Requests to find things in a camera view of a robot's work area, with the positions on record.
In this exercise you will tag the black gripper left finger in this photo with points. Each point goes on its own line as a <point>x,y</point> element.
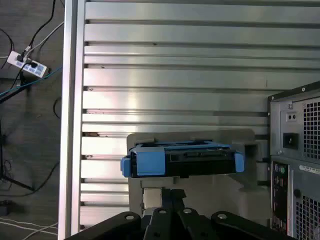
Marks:
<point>155,225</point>

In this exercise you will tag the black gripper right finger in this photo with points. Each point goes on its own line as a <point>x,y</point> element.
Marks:
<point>192,225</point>

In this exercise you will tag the hard disk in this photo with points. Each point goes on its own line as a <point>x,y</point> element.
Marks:
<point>200,165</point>

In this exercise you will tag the silver CPU chip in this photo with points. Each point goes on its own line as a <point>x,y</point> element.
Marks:
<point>152,197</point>

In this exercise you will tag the grey plastic parts rack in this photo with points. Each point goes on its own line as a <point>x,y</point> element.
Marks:
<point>212,195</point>

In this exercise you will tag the black PC case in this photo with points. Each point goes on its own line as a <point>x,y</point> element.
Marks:
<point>285,195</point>

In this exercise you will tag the grey power supply unit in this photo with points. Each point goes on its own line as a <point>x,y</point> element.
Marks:
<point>290,130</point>

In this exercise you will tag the black tripod stand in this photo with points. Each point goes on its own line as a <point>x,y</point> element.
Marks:
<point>17,182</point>

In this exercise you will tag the white power strip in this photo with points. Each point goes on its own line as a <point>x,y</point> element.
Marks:
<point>15,58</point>

